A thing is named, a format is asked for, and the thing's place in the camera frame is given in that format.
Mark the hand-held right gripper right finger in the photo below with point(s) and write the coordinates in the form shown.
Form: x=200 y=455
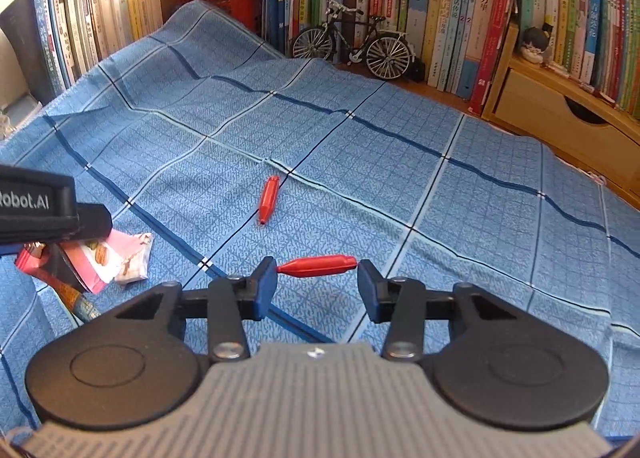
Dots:
x=371 y=290

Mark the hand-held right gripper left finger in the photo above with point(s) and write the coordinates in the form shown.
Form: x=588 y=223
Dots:
x=265 y=288

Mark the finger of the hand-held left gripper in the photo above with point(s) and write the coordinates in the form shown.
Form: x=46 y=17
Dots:
x=92 y=223

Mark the pink snack packet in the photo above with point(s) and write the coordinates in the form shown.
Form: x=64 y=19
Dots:
x=95 y=258

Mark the red plastic stick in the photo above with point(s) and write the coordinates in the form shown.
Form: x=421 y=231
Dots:
x=317 y=265
x=268 y=198

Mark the row of pale slanted books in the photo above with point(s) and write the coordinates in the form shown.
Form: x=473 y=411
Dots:
x=100 y=12

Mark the row of green-spined books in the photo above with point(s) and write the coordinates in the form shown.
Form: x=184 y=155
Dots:
x=585 y=12

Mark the small pink white packet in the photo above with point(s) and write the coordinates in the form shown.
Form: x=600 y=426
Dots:
x=135 y=263

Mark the pile of white papers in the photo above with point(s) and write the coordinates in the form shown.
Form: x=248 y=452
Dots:
x=15 y=117

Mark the blue plaid cloth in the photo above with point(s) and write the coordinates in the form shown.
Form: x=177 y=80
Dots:
x=400 y=177

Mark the dark blue folder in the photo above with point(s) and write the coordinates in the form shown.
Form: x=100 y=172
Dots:
x=25 y=47

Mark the black model bicycle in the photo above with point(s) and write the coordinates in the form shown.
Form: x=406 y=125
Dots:
x=385 y=52

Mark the red plastic crate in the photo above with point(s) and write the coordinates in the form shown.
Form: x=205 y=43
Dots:
x=215 y=2

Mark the wooden drawer organizer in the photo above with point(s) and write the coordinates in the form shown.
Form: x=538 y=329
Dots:
x=550 y=112

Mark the small dark-haired figurine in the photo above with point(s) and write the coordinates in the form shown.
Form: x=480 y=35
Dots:
x=535 y=42

